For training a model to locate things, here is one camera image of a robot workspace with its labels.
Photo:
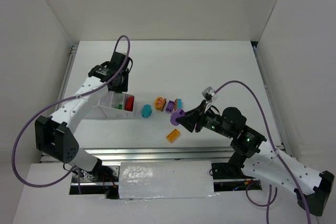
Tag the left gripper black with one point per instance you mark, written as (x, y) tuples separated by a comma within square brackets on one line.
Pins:
[(122, 87)]

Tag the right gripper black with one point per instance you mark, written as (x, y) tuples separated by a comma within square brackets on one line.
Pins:
[(198, 122)]

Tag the lilac rounded lego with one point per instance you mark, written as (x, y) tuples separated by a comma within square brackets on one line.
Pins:
[(176, 114)]

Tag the red lego brick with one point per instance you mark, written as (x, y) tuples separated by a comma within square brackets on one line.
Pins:
[(129, 104)]

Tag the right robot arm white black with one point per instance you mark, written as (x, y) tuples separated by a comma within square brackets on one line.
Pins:
[(255, 157)]

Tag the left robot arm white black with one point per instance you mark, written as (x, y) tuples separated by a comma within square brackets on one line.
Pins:
[(55, 134)]

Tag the white divided container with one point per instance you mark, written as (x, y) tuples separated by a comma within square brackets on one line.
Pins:
[(106, 107)]

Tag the yellow lego brick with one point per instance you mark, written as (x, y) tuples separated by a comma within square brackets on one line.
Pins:
[(171, 137)]

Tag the brown teal lego brick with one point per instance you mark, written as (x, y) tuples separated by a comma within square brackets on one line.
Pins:
[(178, 104)]

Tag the purple flat lego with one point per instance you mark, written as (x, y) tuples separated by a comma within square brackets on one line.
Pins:
[(170, 106)]

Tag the brown long lego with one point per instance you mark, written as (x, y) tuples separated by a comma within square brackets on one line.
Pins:
[(163, 104)]

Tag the teal rounded lego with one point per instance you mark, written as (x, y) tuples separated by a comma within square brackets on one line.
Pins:
[(146, 111)]

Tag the silver foil tape panel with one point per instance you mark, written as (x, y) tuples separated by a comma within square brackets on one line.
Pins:
[(150, 180)]

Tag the aluminium front rail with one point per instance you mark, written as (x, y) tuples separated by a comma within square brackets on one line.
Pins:
[(148, 154)]

